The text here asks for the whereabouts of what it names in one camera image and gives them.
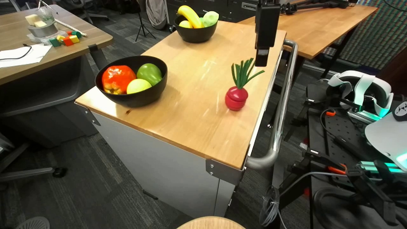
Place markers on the pale grey rounded cover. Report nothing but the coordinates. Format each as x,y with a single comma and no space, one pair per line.
388,134

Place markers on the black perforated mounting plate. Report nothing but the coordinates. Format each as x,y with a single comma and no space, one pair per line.
347,134

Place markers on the clear plastic container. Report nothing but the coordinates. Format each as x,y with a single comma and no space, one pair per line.
40,22

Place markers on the long wooden desk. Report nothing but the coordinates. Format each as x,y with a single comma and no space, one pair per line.
322,29

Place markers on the pale yellow-green plastic fruit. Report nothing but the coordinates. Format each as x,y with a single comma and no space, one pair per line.
185,24

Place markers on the red radish with green leaves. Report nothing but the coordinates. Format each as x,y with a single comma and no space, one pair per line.
235,97

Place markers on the coloured toy blocks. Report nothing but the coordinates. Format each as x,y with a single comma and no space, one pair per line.
65,38

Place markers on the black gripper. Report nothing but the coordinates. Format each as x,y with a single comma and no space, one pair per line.
267,25

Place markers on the yellow round plastic fruit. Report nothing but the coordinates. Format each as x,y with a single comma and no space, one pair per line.
138,85

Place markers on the black clamp with orange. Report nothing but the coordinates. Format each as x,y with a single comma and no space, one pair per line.
322,162

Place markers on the white VR headset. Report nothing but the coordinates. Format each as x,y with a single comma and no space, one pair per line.
360,90

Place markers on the round wooden stool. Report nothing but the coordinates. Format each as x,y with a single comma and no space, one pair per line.
211,222

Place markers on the white thin stick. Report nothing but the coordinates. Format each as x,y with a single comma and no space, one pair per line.
70,26

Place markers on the white paper sheet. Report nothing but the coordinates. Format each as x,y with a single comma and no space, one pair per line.
26,57

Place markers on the black plastic bowl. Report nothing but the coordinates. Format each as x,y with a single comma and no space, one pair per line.
144,97
197,35

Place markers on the black equipment case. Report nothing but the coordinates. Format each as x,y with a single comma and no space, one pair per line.
229,12

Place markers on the dark green mesh panel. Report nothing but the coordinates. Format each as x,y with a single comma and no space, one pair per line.
377,38

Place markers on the yellow plastic banana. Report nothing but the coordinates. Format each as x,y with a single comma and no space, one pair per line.
191,15

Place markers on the wooden top tool cart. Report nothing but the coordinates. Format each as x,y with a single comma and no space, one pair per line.
169,169

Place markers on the green apple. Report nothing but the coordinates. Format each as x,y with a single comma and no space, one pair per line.
149,72

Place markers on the dark mesh office chair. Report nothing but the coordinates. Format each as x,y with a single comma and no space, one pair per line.
42,92

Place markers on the black tripod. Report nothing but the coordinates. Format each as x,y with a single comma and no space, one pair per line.
141,19

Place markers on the black round controller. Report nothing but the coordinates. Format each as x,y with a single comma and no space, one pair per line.
401,110

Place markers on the black articulated stand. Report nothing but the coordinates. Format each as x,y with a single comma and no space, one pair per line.
313,5

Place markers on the orange plastic bell pepper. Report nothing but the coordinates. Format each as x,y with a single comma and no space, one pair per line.
116,77

